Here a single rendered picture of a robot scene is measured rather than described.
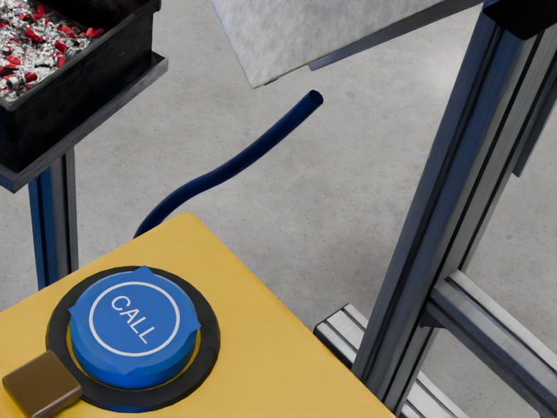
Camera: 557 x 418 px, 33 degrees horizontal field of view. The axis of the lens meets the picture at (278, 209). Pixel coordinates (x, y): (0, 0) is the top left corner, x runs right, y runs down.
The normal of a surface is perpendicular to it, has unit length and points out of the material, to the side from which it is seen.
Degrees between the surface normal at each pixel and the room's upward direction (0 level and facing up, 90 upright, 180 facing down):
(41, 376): 0
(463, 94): 90
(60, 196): 90
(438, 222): 90
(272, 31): 55
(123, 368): 0
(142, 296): 0
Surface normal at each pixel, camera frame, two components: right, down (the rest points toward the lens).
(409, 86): 0.13, -0.66
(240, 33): -0.11, 0.22
